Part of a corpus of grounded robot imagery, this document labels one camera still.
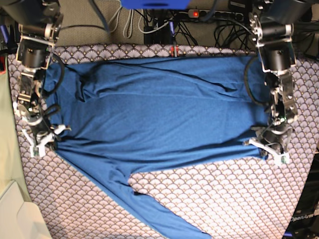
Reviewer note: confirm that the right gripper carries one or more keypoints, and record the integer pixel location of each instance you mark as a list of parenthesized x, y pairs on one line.
[(36, 118)]

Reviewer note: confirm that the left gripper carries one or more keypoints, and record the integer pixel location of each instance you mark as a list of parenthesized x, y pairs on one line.
[(276, 137)]

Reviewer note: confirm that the blue long-sleeve T-shirt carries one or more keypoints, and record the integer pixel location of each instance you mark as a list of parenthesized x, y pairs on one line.
[(111, 175)]

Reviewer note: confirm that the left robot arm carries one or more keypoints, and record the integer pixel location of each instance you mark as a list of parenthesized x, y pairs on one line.
[(276, 62)]

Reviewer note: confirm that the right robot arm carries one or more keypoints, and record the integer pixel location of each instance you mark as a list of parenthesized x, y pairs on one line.
[(40, 21)]

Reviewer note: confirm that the white plastic bin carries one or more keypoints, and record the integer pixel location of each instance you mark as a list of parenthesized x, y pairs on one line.
[(20, 219)]

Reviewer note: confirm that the red black table clamp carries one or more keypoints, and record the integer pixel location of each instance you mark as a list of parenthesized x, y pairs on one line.
[(174, 47)]

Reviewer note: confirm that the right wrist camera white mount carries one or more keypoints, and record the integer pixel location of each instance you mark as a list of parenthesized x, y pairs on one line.
[(38, 143)]

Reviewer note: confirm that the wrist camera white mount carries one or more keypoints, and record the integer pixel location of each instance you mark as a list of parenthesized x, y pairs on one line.
[(38, 143), (279, 156)]

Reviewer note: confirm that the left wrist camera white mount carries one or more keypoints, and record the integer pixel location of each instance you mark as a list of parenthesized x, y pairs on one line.
[(279, 156)]

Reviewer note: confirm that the blue handled clamp left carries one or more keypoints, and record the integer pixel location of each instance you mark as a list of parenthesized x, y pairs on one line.
[(4, 39)]

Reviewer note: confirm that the black power strip red switch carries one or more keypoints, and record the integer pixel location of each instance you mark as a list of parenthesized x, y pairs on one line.
[(198, 13)]

